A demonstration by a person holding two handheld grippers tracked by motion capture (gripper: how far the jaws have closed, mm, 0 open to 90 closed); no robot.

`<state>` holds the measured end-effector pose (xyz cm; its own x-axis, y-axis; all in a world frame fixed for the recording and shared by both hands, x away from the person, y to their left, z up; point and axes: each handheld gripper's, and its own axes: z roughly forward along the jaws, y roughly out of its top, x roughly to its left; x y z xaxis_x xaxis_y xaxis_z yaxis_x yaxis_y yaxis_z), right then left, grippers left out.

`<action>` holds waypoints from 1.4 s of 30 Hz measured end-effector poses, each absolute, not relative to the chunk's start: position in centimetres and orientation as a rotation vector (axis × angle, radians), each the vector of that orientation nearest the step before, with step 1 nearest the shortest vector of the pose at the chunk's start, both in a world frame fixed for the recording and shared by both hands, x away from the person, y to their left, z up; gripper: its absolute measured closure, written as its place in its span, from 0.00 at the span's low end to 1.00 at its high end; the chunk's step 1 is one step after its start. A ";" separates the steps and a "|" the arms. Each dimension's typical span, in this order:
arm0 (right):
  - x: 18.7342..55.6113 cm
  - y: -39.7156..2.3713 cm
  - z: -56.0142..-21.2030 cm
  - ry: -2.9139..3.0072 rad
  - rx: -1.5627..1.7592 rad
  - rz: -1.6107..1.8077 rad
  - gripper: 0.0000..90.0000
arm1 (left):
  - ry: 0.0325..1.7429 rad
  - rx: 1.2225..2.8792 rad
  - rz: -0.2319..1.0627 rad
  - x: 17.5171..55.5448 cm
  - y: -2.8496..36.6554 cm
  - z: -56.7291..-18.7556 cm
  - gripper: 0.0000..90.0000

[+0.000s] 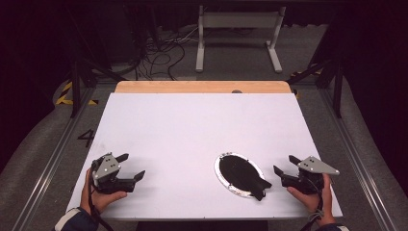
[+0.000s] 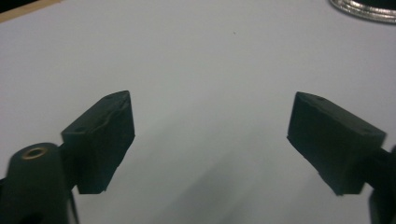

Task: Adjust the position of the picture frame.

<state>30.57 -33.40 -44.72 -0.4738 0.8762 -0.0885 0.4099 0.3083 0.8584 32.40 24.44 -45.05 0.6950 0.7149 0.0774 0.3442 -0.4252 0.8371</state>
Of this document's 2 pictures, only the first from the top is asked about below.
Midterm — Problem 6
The black floor cables bundle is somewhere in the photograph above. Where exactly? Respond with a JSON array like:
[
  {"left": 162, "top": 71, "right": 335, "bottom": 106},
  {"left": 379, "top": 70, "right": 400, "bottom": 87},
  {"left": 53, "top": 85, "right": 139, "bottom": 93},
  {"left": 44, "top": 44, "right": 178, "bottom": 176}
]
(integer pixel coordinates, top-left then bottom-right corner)
[{"left": 134, "top": 27, "right": 200, "bottom": 82}]

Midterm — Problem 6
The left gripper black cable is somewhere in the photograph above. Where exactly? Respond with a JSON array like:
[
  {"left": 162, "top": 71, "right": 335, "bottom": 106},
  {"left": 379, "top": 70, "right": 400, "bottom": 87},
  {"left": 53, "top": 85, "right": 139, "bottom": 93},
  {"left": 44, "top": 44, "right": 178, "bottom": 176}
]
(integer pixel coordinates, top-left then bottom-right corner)
[{"left": 87, "top": 160, "right": 115, "bottom": 231}]

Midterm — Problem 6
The black metal stand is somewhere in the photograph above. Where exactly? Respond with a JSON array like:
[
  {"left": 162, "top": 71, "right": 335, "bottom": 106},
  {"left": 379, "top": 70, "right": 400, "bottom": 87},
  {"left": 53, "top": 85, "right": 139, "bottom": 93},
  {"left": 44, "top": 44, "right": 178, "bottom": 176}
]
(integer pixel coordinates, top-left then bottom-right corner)
[
  {"left": 288, "top": 57, "right": 344, "bottom": 119},
  {"left": 67, "top": 9, "right": 127, "bottom": 118}
]

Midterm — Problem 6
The white metal stand frame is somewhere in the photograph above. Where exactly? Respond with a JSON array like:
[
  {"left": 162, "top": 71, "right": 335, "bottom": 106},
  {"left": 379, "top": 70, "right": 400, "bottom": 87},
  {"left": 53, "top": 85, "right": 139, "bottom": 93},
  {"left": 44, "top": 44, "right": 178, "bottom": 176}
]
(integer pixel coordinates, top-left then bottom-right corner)
[{"left": 194, "top": 5, "right": 288, "bottom": 74}]

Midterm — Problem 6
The person's right hand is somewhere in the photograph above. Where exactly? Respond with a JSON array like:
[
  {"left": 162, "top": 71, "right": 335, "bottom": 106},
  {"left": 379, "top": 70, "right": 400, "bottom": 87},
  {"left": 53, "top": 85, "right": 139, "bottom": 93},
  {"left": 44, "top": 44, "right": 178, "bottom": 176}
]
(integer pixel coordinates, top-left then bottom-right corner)
[{"left": 286, "top": 172, "right": 338, "bottom": 227}]

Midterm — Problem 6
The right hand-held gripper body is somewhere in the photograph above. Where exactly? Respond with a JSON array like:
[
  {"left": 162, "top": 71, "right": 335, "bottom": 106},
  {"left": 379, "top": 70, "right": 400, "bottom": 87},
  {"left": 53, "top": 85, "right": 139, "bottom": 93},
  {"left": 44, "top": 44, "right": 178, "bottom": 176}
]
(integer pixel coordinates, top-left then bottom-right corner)
[{"left": 281, "top": 155, "right": 341, "bottom": 195}]

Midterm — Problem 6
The aluminium floor rail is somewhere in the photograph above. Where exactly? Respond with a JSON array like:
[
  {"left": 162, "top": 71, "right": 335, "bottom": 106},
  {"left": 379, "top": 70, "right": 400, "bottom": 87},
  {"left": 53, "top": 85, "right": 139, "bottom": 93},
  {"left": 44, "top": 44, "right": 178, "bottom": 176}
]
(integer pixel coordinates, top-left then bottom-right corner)
[
  {"left": 317, "top": 86, "right": 399, "bottom": 231},
  {"left": 12, "top": 86, "right": 98, "bottom": 231}
]

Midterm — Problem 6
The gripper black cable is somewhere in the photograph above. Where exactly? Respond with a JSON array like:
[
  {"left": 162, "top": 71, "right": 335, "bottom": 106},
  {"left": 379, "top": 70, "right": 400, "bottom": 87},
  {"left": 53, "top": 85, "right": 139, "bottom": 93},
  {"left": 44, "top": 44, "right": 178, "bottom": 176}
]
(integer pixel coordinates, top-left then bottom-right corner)
[
  {"left": 299, "top": 177, "right": 325, "bottom": 231},
  {"left": 87, "top": 160, "right": 115, "bottom": 231}
]

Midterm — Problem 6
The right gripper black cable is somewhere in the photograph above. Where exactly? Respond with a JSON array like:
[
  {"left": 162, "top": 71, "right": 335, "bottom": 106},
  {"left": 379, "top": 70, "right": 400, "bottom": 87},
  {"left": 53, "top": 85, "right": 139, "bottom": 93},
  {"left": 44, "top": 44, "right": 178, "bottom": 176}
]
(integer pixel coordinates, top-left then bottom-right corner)
[{"left": 299, "top": 177, "right": 325, "bottom": 231}]

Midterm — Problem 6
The yellow black hazard tape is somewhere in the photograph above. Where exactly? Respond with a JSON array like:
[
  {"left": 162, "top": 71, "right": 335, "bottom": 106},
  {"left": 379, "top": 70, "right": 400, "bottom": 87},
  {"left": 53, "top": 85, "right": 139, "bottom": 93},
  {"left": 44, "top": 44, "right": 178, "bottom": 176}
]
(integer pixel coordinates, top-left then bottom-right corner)
[{"left": 55, "top": 81, "right": 99, "bottom": 107}]

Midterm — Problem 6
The person's left hand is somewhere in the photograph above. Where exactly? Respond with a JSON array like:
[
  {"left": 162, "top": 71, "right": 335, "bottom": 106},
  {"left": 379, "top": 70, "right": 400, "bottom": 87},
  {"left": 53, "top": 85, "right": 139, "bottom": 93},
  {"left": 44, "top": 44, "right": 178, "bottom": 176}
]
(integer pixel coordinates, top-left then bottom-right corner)
[{"left": 79, "top": 167, "right": 129, "bottom": 215}]

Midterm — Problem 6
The oval pearl-rimmed mirror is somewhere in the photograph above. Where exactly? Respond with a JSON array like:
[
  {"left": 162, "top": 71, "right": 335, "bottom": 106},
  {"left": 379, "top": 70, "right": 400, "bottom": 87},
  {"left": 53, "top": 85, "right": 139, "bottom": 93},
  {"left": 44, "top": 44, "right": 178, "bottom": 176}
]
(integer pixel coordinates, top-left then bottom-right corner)
[{"left": 214, "top": 151, "right": 273, "bottom": 202}]

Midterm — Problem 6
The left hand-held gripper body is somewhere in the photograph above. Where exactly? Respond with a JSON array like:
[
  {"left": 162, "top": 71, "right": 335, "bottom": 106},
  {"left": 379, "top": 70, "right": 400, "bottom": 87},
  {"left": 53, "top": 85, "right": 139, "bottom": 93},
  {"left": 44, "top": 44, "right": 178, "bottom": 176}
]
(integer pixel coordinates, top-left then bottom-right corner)
[{"left": 90, "top": 152, "right": 136, "bottom": 195}]

